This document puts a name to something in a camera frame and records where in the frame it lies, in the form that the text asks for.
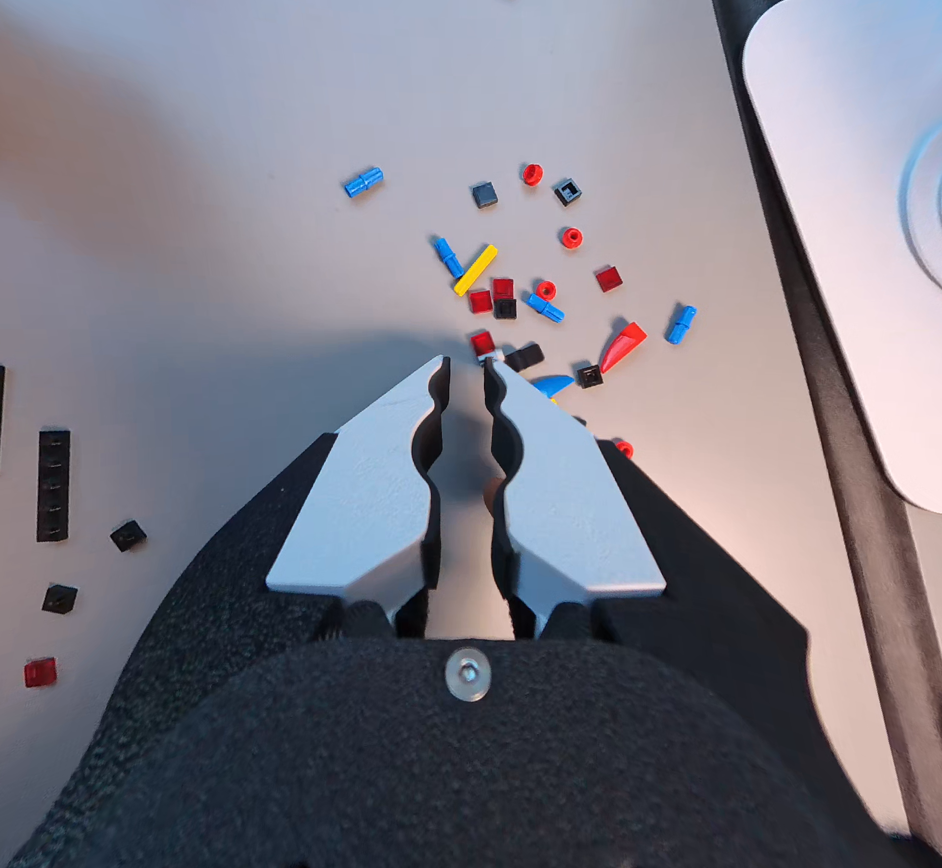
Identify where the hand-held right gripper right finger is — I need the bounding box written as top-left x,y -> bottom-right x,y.
483,358 -> 668,639

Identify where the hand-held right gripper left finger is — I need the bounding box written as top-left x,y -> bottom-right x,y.
265,355 -> 452,639

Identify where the pile of colourful lego pieces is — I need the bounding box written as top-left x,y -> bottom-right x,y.
342,161 -> 700,461

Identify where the white book stand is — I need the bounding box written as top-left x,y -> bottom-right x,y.
741,0 -> 942,516

